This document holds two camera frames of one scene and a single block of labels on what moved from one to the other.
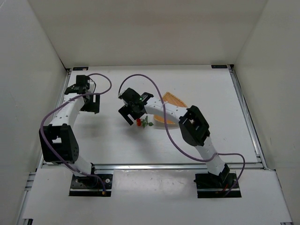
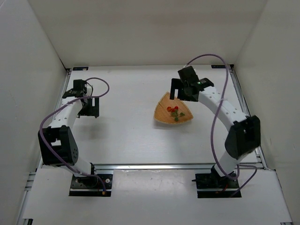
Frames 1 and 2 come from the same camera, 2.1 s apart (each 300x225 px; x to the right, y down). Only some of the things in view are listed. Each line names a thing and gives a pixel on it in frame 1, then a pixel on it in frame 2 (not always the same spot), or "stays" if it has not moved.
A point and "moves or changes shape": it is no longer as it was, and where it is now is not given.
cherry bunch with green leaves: (143, 123) moves or changes shape
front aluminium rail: (169, 167) stays
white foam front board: (161, 194) stays
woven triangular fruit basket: (170, 99) stays
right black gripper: (131, 111) -> (179, 91)
